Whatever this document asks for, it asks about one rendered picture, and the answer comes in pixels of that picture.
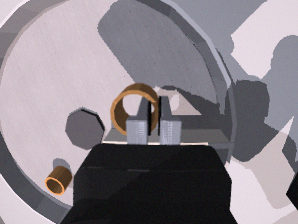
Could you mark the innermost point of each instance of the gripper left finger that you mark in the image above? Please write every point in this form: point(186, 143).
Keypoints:
point(138, 127)

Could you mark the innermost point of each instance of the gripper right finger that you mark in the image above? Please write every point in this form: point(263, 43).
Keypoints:
point(169, 128)

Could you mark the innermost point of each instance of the bronze bushing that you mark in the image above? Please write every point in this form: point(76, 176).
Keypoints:
point(63, 178)
point(118, 113)

